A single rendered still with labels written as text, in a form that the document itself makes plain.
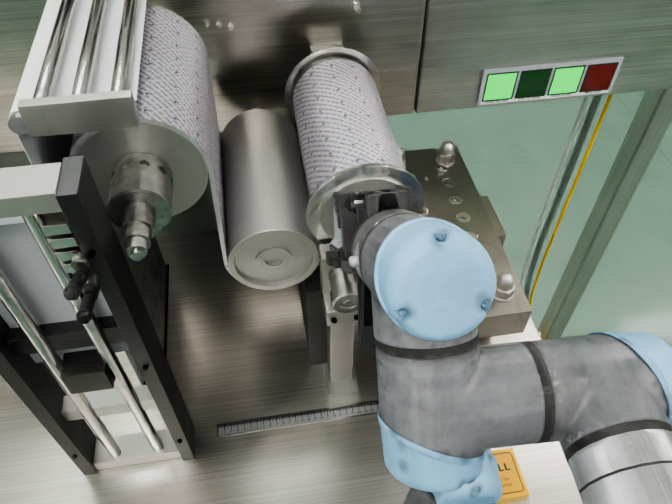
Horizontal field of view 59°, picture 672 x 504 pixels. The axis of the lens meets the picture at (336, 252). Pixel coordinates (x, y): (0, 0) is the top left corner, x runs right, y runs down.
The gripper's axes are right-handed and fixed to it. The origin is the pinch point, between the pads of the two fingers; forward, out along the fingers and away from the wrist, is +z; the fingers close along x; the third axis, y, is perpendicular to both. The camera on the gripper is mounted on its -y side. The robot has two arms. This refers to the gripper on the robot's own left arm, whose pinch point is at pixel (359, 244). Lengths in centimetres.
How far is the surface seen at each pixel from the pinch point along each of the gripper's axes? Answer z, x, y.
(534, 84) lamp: 31, -38, 20
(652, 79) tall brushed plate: 33, -61, 19
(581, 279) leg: 98, -81, -34
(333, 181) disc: -1.7, 2.6, 7.9
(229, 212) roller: 10.1, 15.6, 4.8
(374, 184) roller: -1.5, -2.2, 7.1
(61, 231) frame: -17.4, 28.2, 6.8
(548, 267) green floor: 145, -93, -39
